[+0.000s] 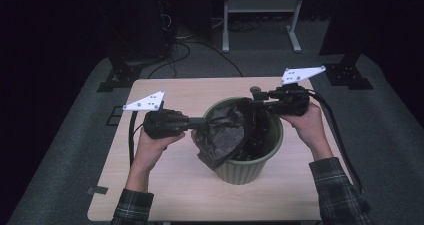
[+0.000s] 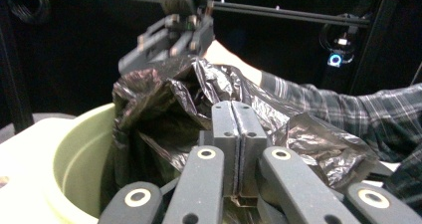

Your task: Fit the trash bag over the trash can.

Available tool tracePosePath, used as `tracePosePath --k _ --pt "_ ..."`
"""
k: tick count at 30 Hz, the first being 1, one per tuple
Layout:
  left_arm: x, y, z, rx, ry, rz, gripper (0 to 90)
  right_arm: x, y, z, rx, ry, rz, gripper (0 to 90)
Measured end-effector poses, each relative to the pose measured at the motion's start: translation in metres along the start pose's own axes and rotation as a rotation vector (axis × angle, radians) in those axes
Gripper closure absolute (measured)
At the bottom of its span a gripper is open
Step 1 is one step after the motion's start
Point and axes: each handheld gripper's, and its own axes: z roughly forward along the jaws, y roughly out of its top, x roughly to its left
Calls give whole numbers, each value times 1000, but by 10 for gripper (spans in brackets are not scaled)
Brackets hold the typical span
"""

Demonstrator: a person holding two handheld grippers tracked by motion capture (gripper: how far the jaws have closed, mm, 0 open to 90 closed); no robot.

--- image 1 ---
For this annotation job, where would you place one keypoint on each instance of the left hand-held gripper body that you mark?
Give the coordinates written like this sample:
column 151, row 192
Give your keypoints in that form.
column 165, row 123

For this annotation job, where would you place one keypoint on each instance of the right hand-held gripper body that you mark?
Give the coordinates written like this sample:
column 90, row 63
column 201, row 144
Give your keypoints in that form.
column 291, row 100

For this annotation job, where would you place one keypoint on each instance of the black plastic trash bag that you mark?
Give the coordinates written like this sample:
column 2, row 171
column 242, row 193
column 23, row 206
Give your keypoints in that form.
column 223, row 135

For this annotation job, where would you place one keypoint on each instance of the green ribbed waste bin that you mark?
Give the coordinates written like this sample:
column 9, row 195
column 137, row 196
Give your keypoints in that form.
column 246, row 171

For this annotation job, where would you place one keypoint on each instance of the person's left hand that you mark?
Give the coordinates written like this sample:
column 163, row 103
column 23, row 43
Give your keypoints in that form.
column 150, row 151

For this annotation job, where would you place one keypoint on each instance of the person's right hand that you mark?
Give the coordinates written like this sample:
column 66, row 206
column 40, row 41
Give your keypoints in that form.
column 311, row 128

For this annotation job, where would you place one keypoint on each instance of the grey table grommet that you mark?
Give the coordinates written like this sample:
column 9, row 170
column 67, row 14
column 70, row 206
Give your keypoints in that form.
column 254, row 88

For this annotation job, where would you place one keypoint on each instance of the black stand base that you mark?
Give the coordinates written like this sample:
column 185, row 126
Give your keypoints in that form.
column 120, row 76
column 346, row 75

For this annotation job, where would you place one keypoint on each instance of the white metal stand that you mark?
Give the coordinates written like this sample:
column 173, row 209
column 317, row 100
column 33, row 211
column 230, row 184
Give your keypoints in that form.
column 263, row 5

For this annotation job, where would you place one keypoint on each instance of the grey tape strip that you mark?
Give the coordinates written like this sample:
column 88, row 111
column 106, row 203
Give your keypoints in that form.
column 98, row 190

